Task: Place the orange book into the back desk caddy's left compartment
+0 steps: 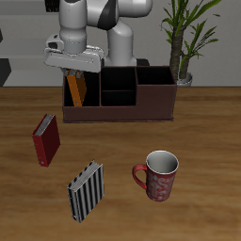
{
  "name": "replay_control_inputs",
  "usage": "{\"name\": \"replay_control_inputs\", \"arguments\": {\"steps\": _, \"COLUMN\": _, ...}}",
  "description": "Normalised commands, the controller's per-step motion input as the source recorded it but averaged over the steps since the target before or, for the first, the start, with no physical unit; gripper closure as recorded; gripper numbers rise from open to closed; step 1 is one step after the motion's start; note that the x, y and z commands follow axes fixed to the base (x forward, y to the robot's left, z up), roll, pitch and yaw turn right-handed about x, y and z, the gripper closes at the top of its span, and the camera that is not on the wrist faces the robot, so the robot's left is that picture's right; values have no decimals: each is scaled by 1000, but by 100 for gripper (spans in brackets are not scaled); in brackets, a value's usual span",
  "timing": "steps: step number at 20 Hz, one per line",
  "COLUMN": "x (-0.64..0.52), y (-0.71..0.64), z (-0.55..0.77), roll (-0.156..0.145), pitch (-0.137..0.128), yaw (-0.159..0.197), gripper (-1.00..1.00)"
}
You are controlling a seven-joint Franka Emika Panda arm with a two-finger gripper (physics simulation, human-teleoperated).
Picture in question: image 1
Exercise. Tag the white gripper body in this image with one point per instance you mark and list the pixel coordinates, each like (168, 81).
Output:
(73, 59)

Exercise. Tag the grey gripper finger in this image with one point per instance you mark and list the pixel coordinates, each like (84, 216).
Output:
(79, 74)
(69, 72)

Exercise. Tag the orange book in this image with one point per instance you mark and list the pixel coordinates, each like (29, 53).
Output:
(78, 89)

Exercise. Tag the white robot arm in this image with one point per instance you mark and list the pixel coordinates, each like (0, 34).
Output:
(119, 37)

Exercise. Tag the red book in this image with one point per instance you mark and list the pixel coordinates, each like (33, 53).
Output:
(48, 141)

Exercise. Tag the dark brown desk caddy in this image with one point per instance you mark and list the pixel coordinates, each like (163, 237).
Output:
(153, 100)

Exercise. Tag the black white striped book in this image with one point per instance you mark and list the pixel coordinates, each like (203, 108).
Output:
(88, 191)

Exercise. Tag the black background block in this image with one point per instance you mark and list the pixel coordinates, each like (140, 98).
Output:
(4, 72)

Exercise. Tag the green pot plant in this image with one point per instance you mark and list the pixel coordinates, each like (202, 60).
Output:
(177, 47)

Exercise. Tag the red patterned mug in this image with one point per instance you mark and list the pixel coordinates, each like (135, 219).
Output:
(160, 182)

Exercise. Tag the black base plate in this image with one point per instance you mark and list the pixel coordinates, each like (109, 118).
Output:
(143, 62)

